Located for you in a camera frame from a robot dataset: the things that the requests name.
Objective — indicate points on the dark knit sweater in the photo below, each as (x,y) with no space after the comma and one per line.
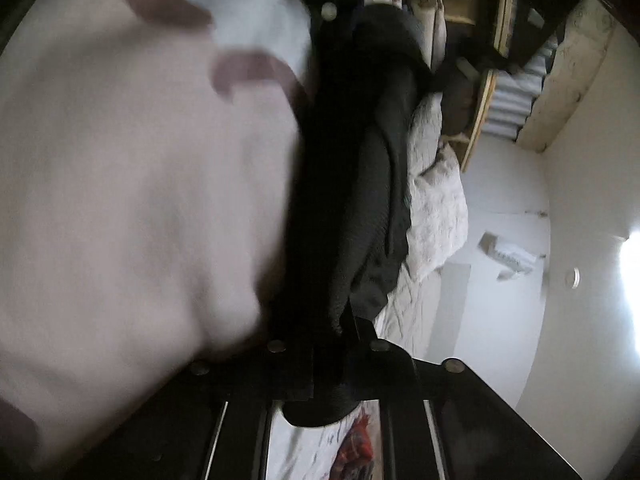
(360,160)

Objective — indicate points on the red plaid cloth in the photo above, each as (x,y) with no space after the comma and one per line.
(355,445)

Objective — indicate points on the cream curtain pelmet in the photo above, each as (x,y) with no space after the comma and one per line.
(570,75)

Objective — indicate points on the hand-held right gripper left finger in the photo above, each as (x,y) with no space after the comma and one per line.
(290,360)

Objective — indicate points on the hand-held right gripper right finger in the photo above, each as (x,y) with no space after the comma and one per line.
(395,365)

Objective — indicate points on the pale bed sheet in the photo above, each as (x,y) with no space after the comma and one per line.
(300,452)

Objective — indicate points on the white fluffy blanket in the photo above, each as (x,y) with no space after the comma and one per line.
(435,210)

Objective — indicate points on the wooden shelf headboard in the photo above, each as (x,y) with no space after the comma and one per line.
(480,110)

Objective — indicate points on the white pleated curtain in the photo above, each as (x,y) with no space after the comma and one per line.
(515,100)

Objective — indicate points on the white wall device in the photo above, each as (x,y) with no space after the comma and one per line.
(507,255)

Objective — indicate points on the round ceiling fixture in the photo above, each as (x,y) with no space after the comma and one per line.
(572,277)

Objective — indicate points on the pink printed blanket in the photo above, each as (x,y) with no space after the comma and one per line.
(125,185)

